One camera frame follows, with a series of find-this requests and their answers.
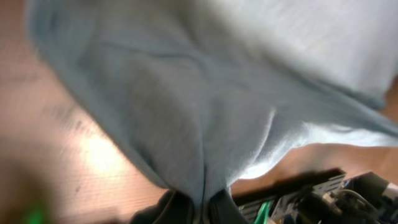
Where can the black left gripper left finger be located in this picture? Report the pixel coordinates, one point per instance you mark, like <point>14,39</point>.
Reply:
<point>172,208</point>

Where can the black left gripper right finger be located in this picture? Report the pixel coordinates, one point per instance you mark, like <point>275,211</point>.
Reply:
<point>223,210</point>

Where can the light blue t-shirt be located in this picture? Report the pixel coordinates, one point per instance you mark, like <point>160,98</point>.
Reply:
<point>198,94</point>

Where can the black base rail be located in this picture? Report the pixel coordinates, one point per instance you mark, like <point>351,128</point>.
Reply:
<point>325,197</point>

